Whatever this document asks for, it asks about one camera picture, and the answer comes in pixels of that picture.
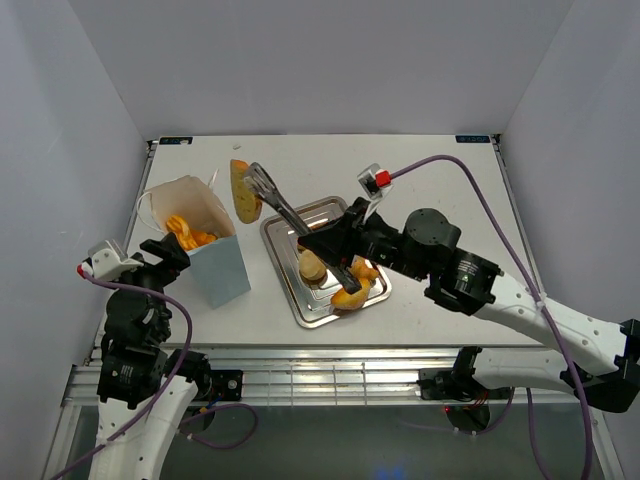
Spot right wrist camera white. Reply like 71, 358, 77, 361
357, 163, 393, 223

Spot aluminium front frame rail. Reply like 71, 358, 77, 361
59, 344, 601, 409

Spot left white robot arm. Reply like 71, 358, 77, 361
78, 233, 212, 479

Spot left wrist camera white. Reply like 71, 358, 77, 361
77, 239, 143, 282

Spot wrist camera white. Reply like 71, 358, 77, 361
357, 163, 393, 223
77, 239, 143, 282

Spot silver metal tongs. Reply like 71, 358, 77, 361
243, 161, 362, 296

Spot golden glazed bun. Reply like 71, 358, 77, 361
331, 278, 371, 311

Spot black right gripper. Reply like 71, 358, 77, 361
296, 198, 427, 283

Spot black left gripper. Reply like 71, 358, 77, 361
93, 230, 190, 339

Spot aluminium table edge rail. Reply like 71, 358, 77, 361
124, 139, 159, 246

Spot light blue paper bag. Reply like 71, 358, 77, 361
136, 175, 251, 308

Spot pale speckled bread slice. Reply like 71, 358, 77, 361
230, 159, 262, 224

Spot orange twisted braided bread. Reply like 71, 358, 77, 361
165, 215, 217, 252

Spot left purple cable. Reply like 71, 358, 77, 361
49, 274, 261, 480

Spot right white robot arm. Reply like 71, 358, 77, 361
298, 198, 639, 413

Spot curved croissant bread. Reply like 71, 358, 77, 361
349, 257, 379, 282

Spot silver metal tray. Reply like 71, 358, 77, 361
260, 196, 392, 329

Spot pale round bread roll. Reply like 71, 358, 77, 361
298, 250, 327, 282

